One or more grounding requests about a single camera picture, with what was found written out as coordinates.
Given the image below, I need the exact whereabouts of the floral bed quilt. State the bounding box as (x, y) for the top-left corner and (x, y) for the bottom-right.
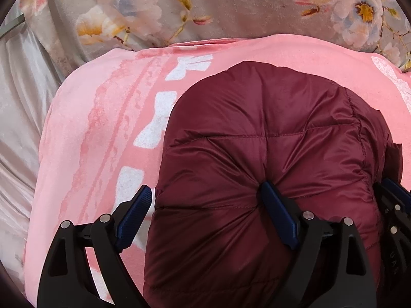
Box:
(19, 0), (411, 71)

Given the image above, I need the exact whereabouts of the grey satin bedsheet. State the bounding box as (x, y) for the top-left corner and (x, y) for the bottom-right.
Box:
(0, 6), (81, 283)

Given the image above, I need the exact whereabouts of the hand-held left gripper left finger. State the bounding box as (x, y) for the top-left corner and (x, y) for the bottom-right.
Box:
(37, 184), (153, 308)

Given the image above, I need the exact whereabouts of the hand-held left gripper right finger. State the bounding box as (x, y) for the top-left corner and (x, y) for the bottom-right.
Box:
(258, 181), (378, 308)

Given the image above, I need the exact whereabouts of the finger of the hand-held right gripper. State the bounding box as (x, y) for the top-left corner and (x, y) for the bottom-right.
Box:
(372, 176), (411, 308)

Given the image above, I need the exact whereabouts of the grey thin strap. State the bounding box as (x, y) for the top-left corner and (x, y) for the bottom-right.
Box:
(0, 14), (25, 38)

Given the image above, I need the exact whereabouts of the pink printed blanket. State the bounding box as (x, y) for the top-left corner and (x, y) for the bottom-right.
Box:
(24, 34), (411, 308)

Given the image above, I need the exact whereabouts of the maroon down jacket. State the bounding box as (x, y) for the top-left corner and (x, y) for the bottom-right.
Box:
(143, 60), (403, 308)

